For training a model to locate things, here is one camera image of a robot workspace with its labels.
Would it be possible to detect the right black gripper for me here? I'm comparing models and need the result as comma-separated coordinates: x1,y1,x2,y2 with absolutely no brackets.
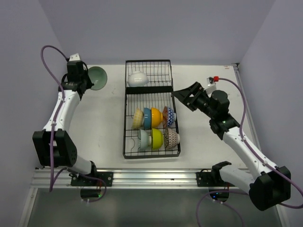
172,81,216,119

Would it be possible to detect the mint green floral bowl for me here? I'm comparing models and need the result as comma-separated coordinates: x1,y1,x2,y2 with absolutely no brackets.
88,66,107,91

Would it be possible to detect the white ceramic bowl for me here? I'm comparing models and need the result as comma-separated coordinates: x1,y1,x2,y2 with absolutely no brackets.
128,71,149,87

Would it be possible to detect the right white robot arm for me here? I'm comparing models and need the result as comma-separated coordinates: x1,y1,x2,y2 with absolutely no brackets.
172,82,291,211

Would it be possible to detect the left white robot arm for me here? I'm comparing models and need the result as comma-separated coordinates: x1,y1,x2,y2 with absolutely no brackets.
32,60,98,186

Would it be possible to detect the blue zigzag patterned bowl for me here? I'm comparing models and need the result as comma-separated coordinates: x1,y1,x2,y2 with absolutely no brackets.
162,106,177,128

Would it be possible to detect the orange ceramic bowl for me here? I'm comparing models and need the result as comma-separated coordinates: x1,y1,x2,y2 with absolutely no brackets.
151,107,163,128

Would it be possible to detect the brown scale patterned bowl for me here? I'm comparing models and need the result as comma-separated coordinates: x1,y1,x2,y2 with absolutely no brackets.
164,128,180,150

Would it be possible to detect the blue ceramic bowl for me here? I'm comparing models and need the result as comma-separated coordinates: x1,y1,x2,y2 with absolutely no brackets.
143,107,152,130

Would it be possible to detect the lime yellow bowl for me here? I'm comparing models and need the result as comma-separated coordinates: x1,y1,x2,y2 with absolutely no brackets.
151,128,163,150

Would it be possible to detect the yellow checkered bowl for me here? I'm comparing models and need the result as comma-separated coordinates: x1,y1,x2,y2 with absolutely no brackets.
132,108,144,129

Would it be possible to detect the pale grey-green bowl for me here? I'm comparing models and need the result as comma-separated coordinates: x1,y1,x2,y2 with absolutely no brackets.
138,130,152,151

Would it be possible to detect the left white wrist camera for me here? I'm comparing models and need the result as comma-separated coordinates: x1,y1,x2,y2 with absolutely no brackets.
68,53,81,61

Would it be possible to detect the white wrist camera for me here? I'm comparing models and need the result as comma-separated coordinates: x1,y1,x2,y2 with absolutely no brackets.
205,76,219,95
68,53,81,61

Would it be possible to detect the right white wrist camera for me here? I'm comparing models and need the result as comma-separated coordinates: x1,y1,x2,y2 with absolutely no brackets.
205,76,219,95

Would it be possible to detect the black wire dish rack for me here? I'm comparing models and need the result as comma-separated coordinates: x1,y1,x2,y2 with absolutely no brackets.
123,60,181,159

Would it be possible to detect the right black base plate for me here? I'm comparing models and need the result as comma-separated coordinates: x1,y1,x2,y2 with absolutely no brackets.
196,169,222,187

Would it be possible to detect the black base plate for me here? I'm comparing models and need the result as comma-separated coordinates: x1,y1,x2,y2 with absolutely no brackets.
196,169,222,187
69,171,114,187

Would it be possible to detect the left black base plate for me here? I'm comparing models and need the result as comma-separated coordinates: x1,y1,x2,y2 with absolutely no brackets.
69,171,114,187

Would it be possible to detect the aluminium mounting rail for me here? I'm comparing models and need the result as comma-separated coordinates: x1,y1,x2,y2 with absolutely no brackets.
30,168,201,189

